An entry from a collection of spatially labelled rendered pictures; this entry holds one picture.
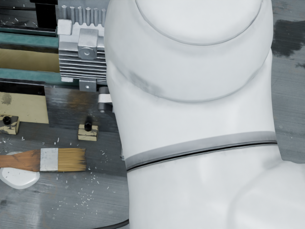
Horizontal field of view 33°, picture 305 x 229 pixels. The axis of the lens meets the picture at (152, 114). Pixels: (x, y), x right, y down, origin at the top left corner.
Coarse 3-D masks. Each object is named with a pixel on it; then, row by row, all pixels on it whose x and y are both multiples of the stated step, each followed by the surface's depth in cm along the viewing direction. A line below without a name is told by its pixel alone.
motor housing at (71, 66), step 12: (84, 24) 85; (60, 36) 86; (72, 36) 86; (60, 48) 85; (72, 48) 85; (60, 60) 87; (72, 60) 87; (84, 60) 87; (96, 60) 87; (60, 72) 89; (72, 72) 89; (84, 72) 89; (96, 72) 89
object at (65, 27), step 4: (60, 20) 83; (64, 20) 83; (68, 20) 83; (60, 24) 83; (64, 24) 83; (68, 24) 84; (72, 24) 85; (60, 28) 84; (64, 28) 84; (68, 28) 84; (60, 32) 84; (64, 32) 84; (68, 32) 84; (64, 80) 94; (68, 80) 94; (72, 80) 94
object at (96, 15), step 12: (60, 0) 82; (72, 0) 81; (84, 0) 81; (96, 0) 81; (108, 0) 81; (60, 12) 84; (72, 12) 83; (84, 12) 84; (96, 12) 83; (96, 24) 85
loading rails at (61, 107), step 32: (0, 32) 104; (32, 32) 104; (0, 64) 107; (32, 64) 107; (0, 96) 99; (32, 96) 99; (64, 96) 97; (96, 96) 97; (0, 128) 103; (64, 128) 106; (96, 128) 105
